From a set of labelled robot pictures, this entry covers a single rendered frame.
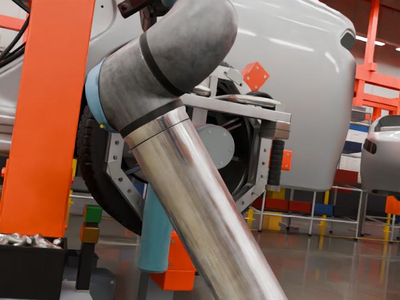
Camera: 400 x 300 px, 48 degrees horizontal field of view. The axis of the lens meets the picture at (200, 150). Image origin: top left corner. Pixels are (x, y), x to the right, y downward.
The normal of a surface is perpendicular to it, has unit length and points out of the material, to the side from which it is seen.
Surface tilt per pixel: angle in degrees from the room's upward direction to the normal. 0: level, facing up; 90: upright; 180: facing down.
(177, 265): 90
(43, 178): 90
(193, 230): 109
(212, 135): 90
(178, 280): 90
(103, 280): 67
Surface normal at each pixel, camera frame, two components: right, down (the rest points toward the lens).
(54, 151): 0.38, 0.02
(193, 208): -0.13, 0.10
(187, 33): 0.13, -0.21
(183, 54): 0.18, 0.22
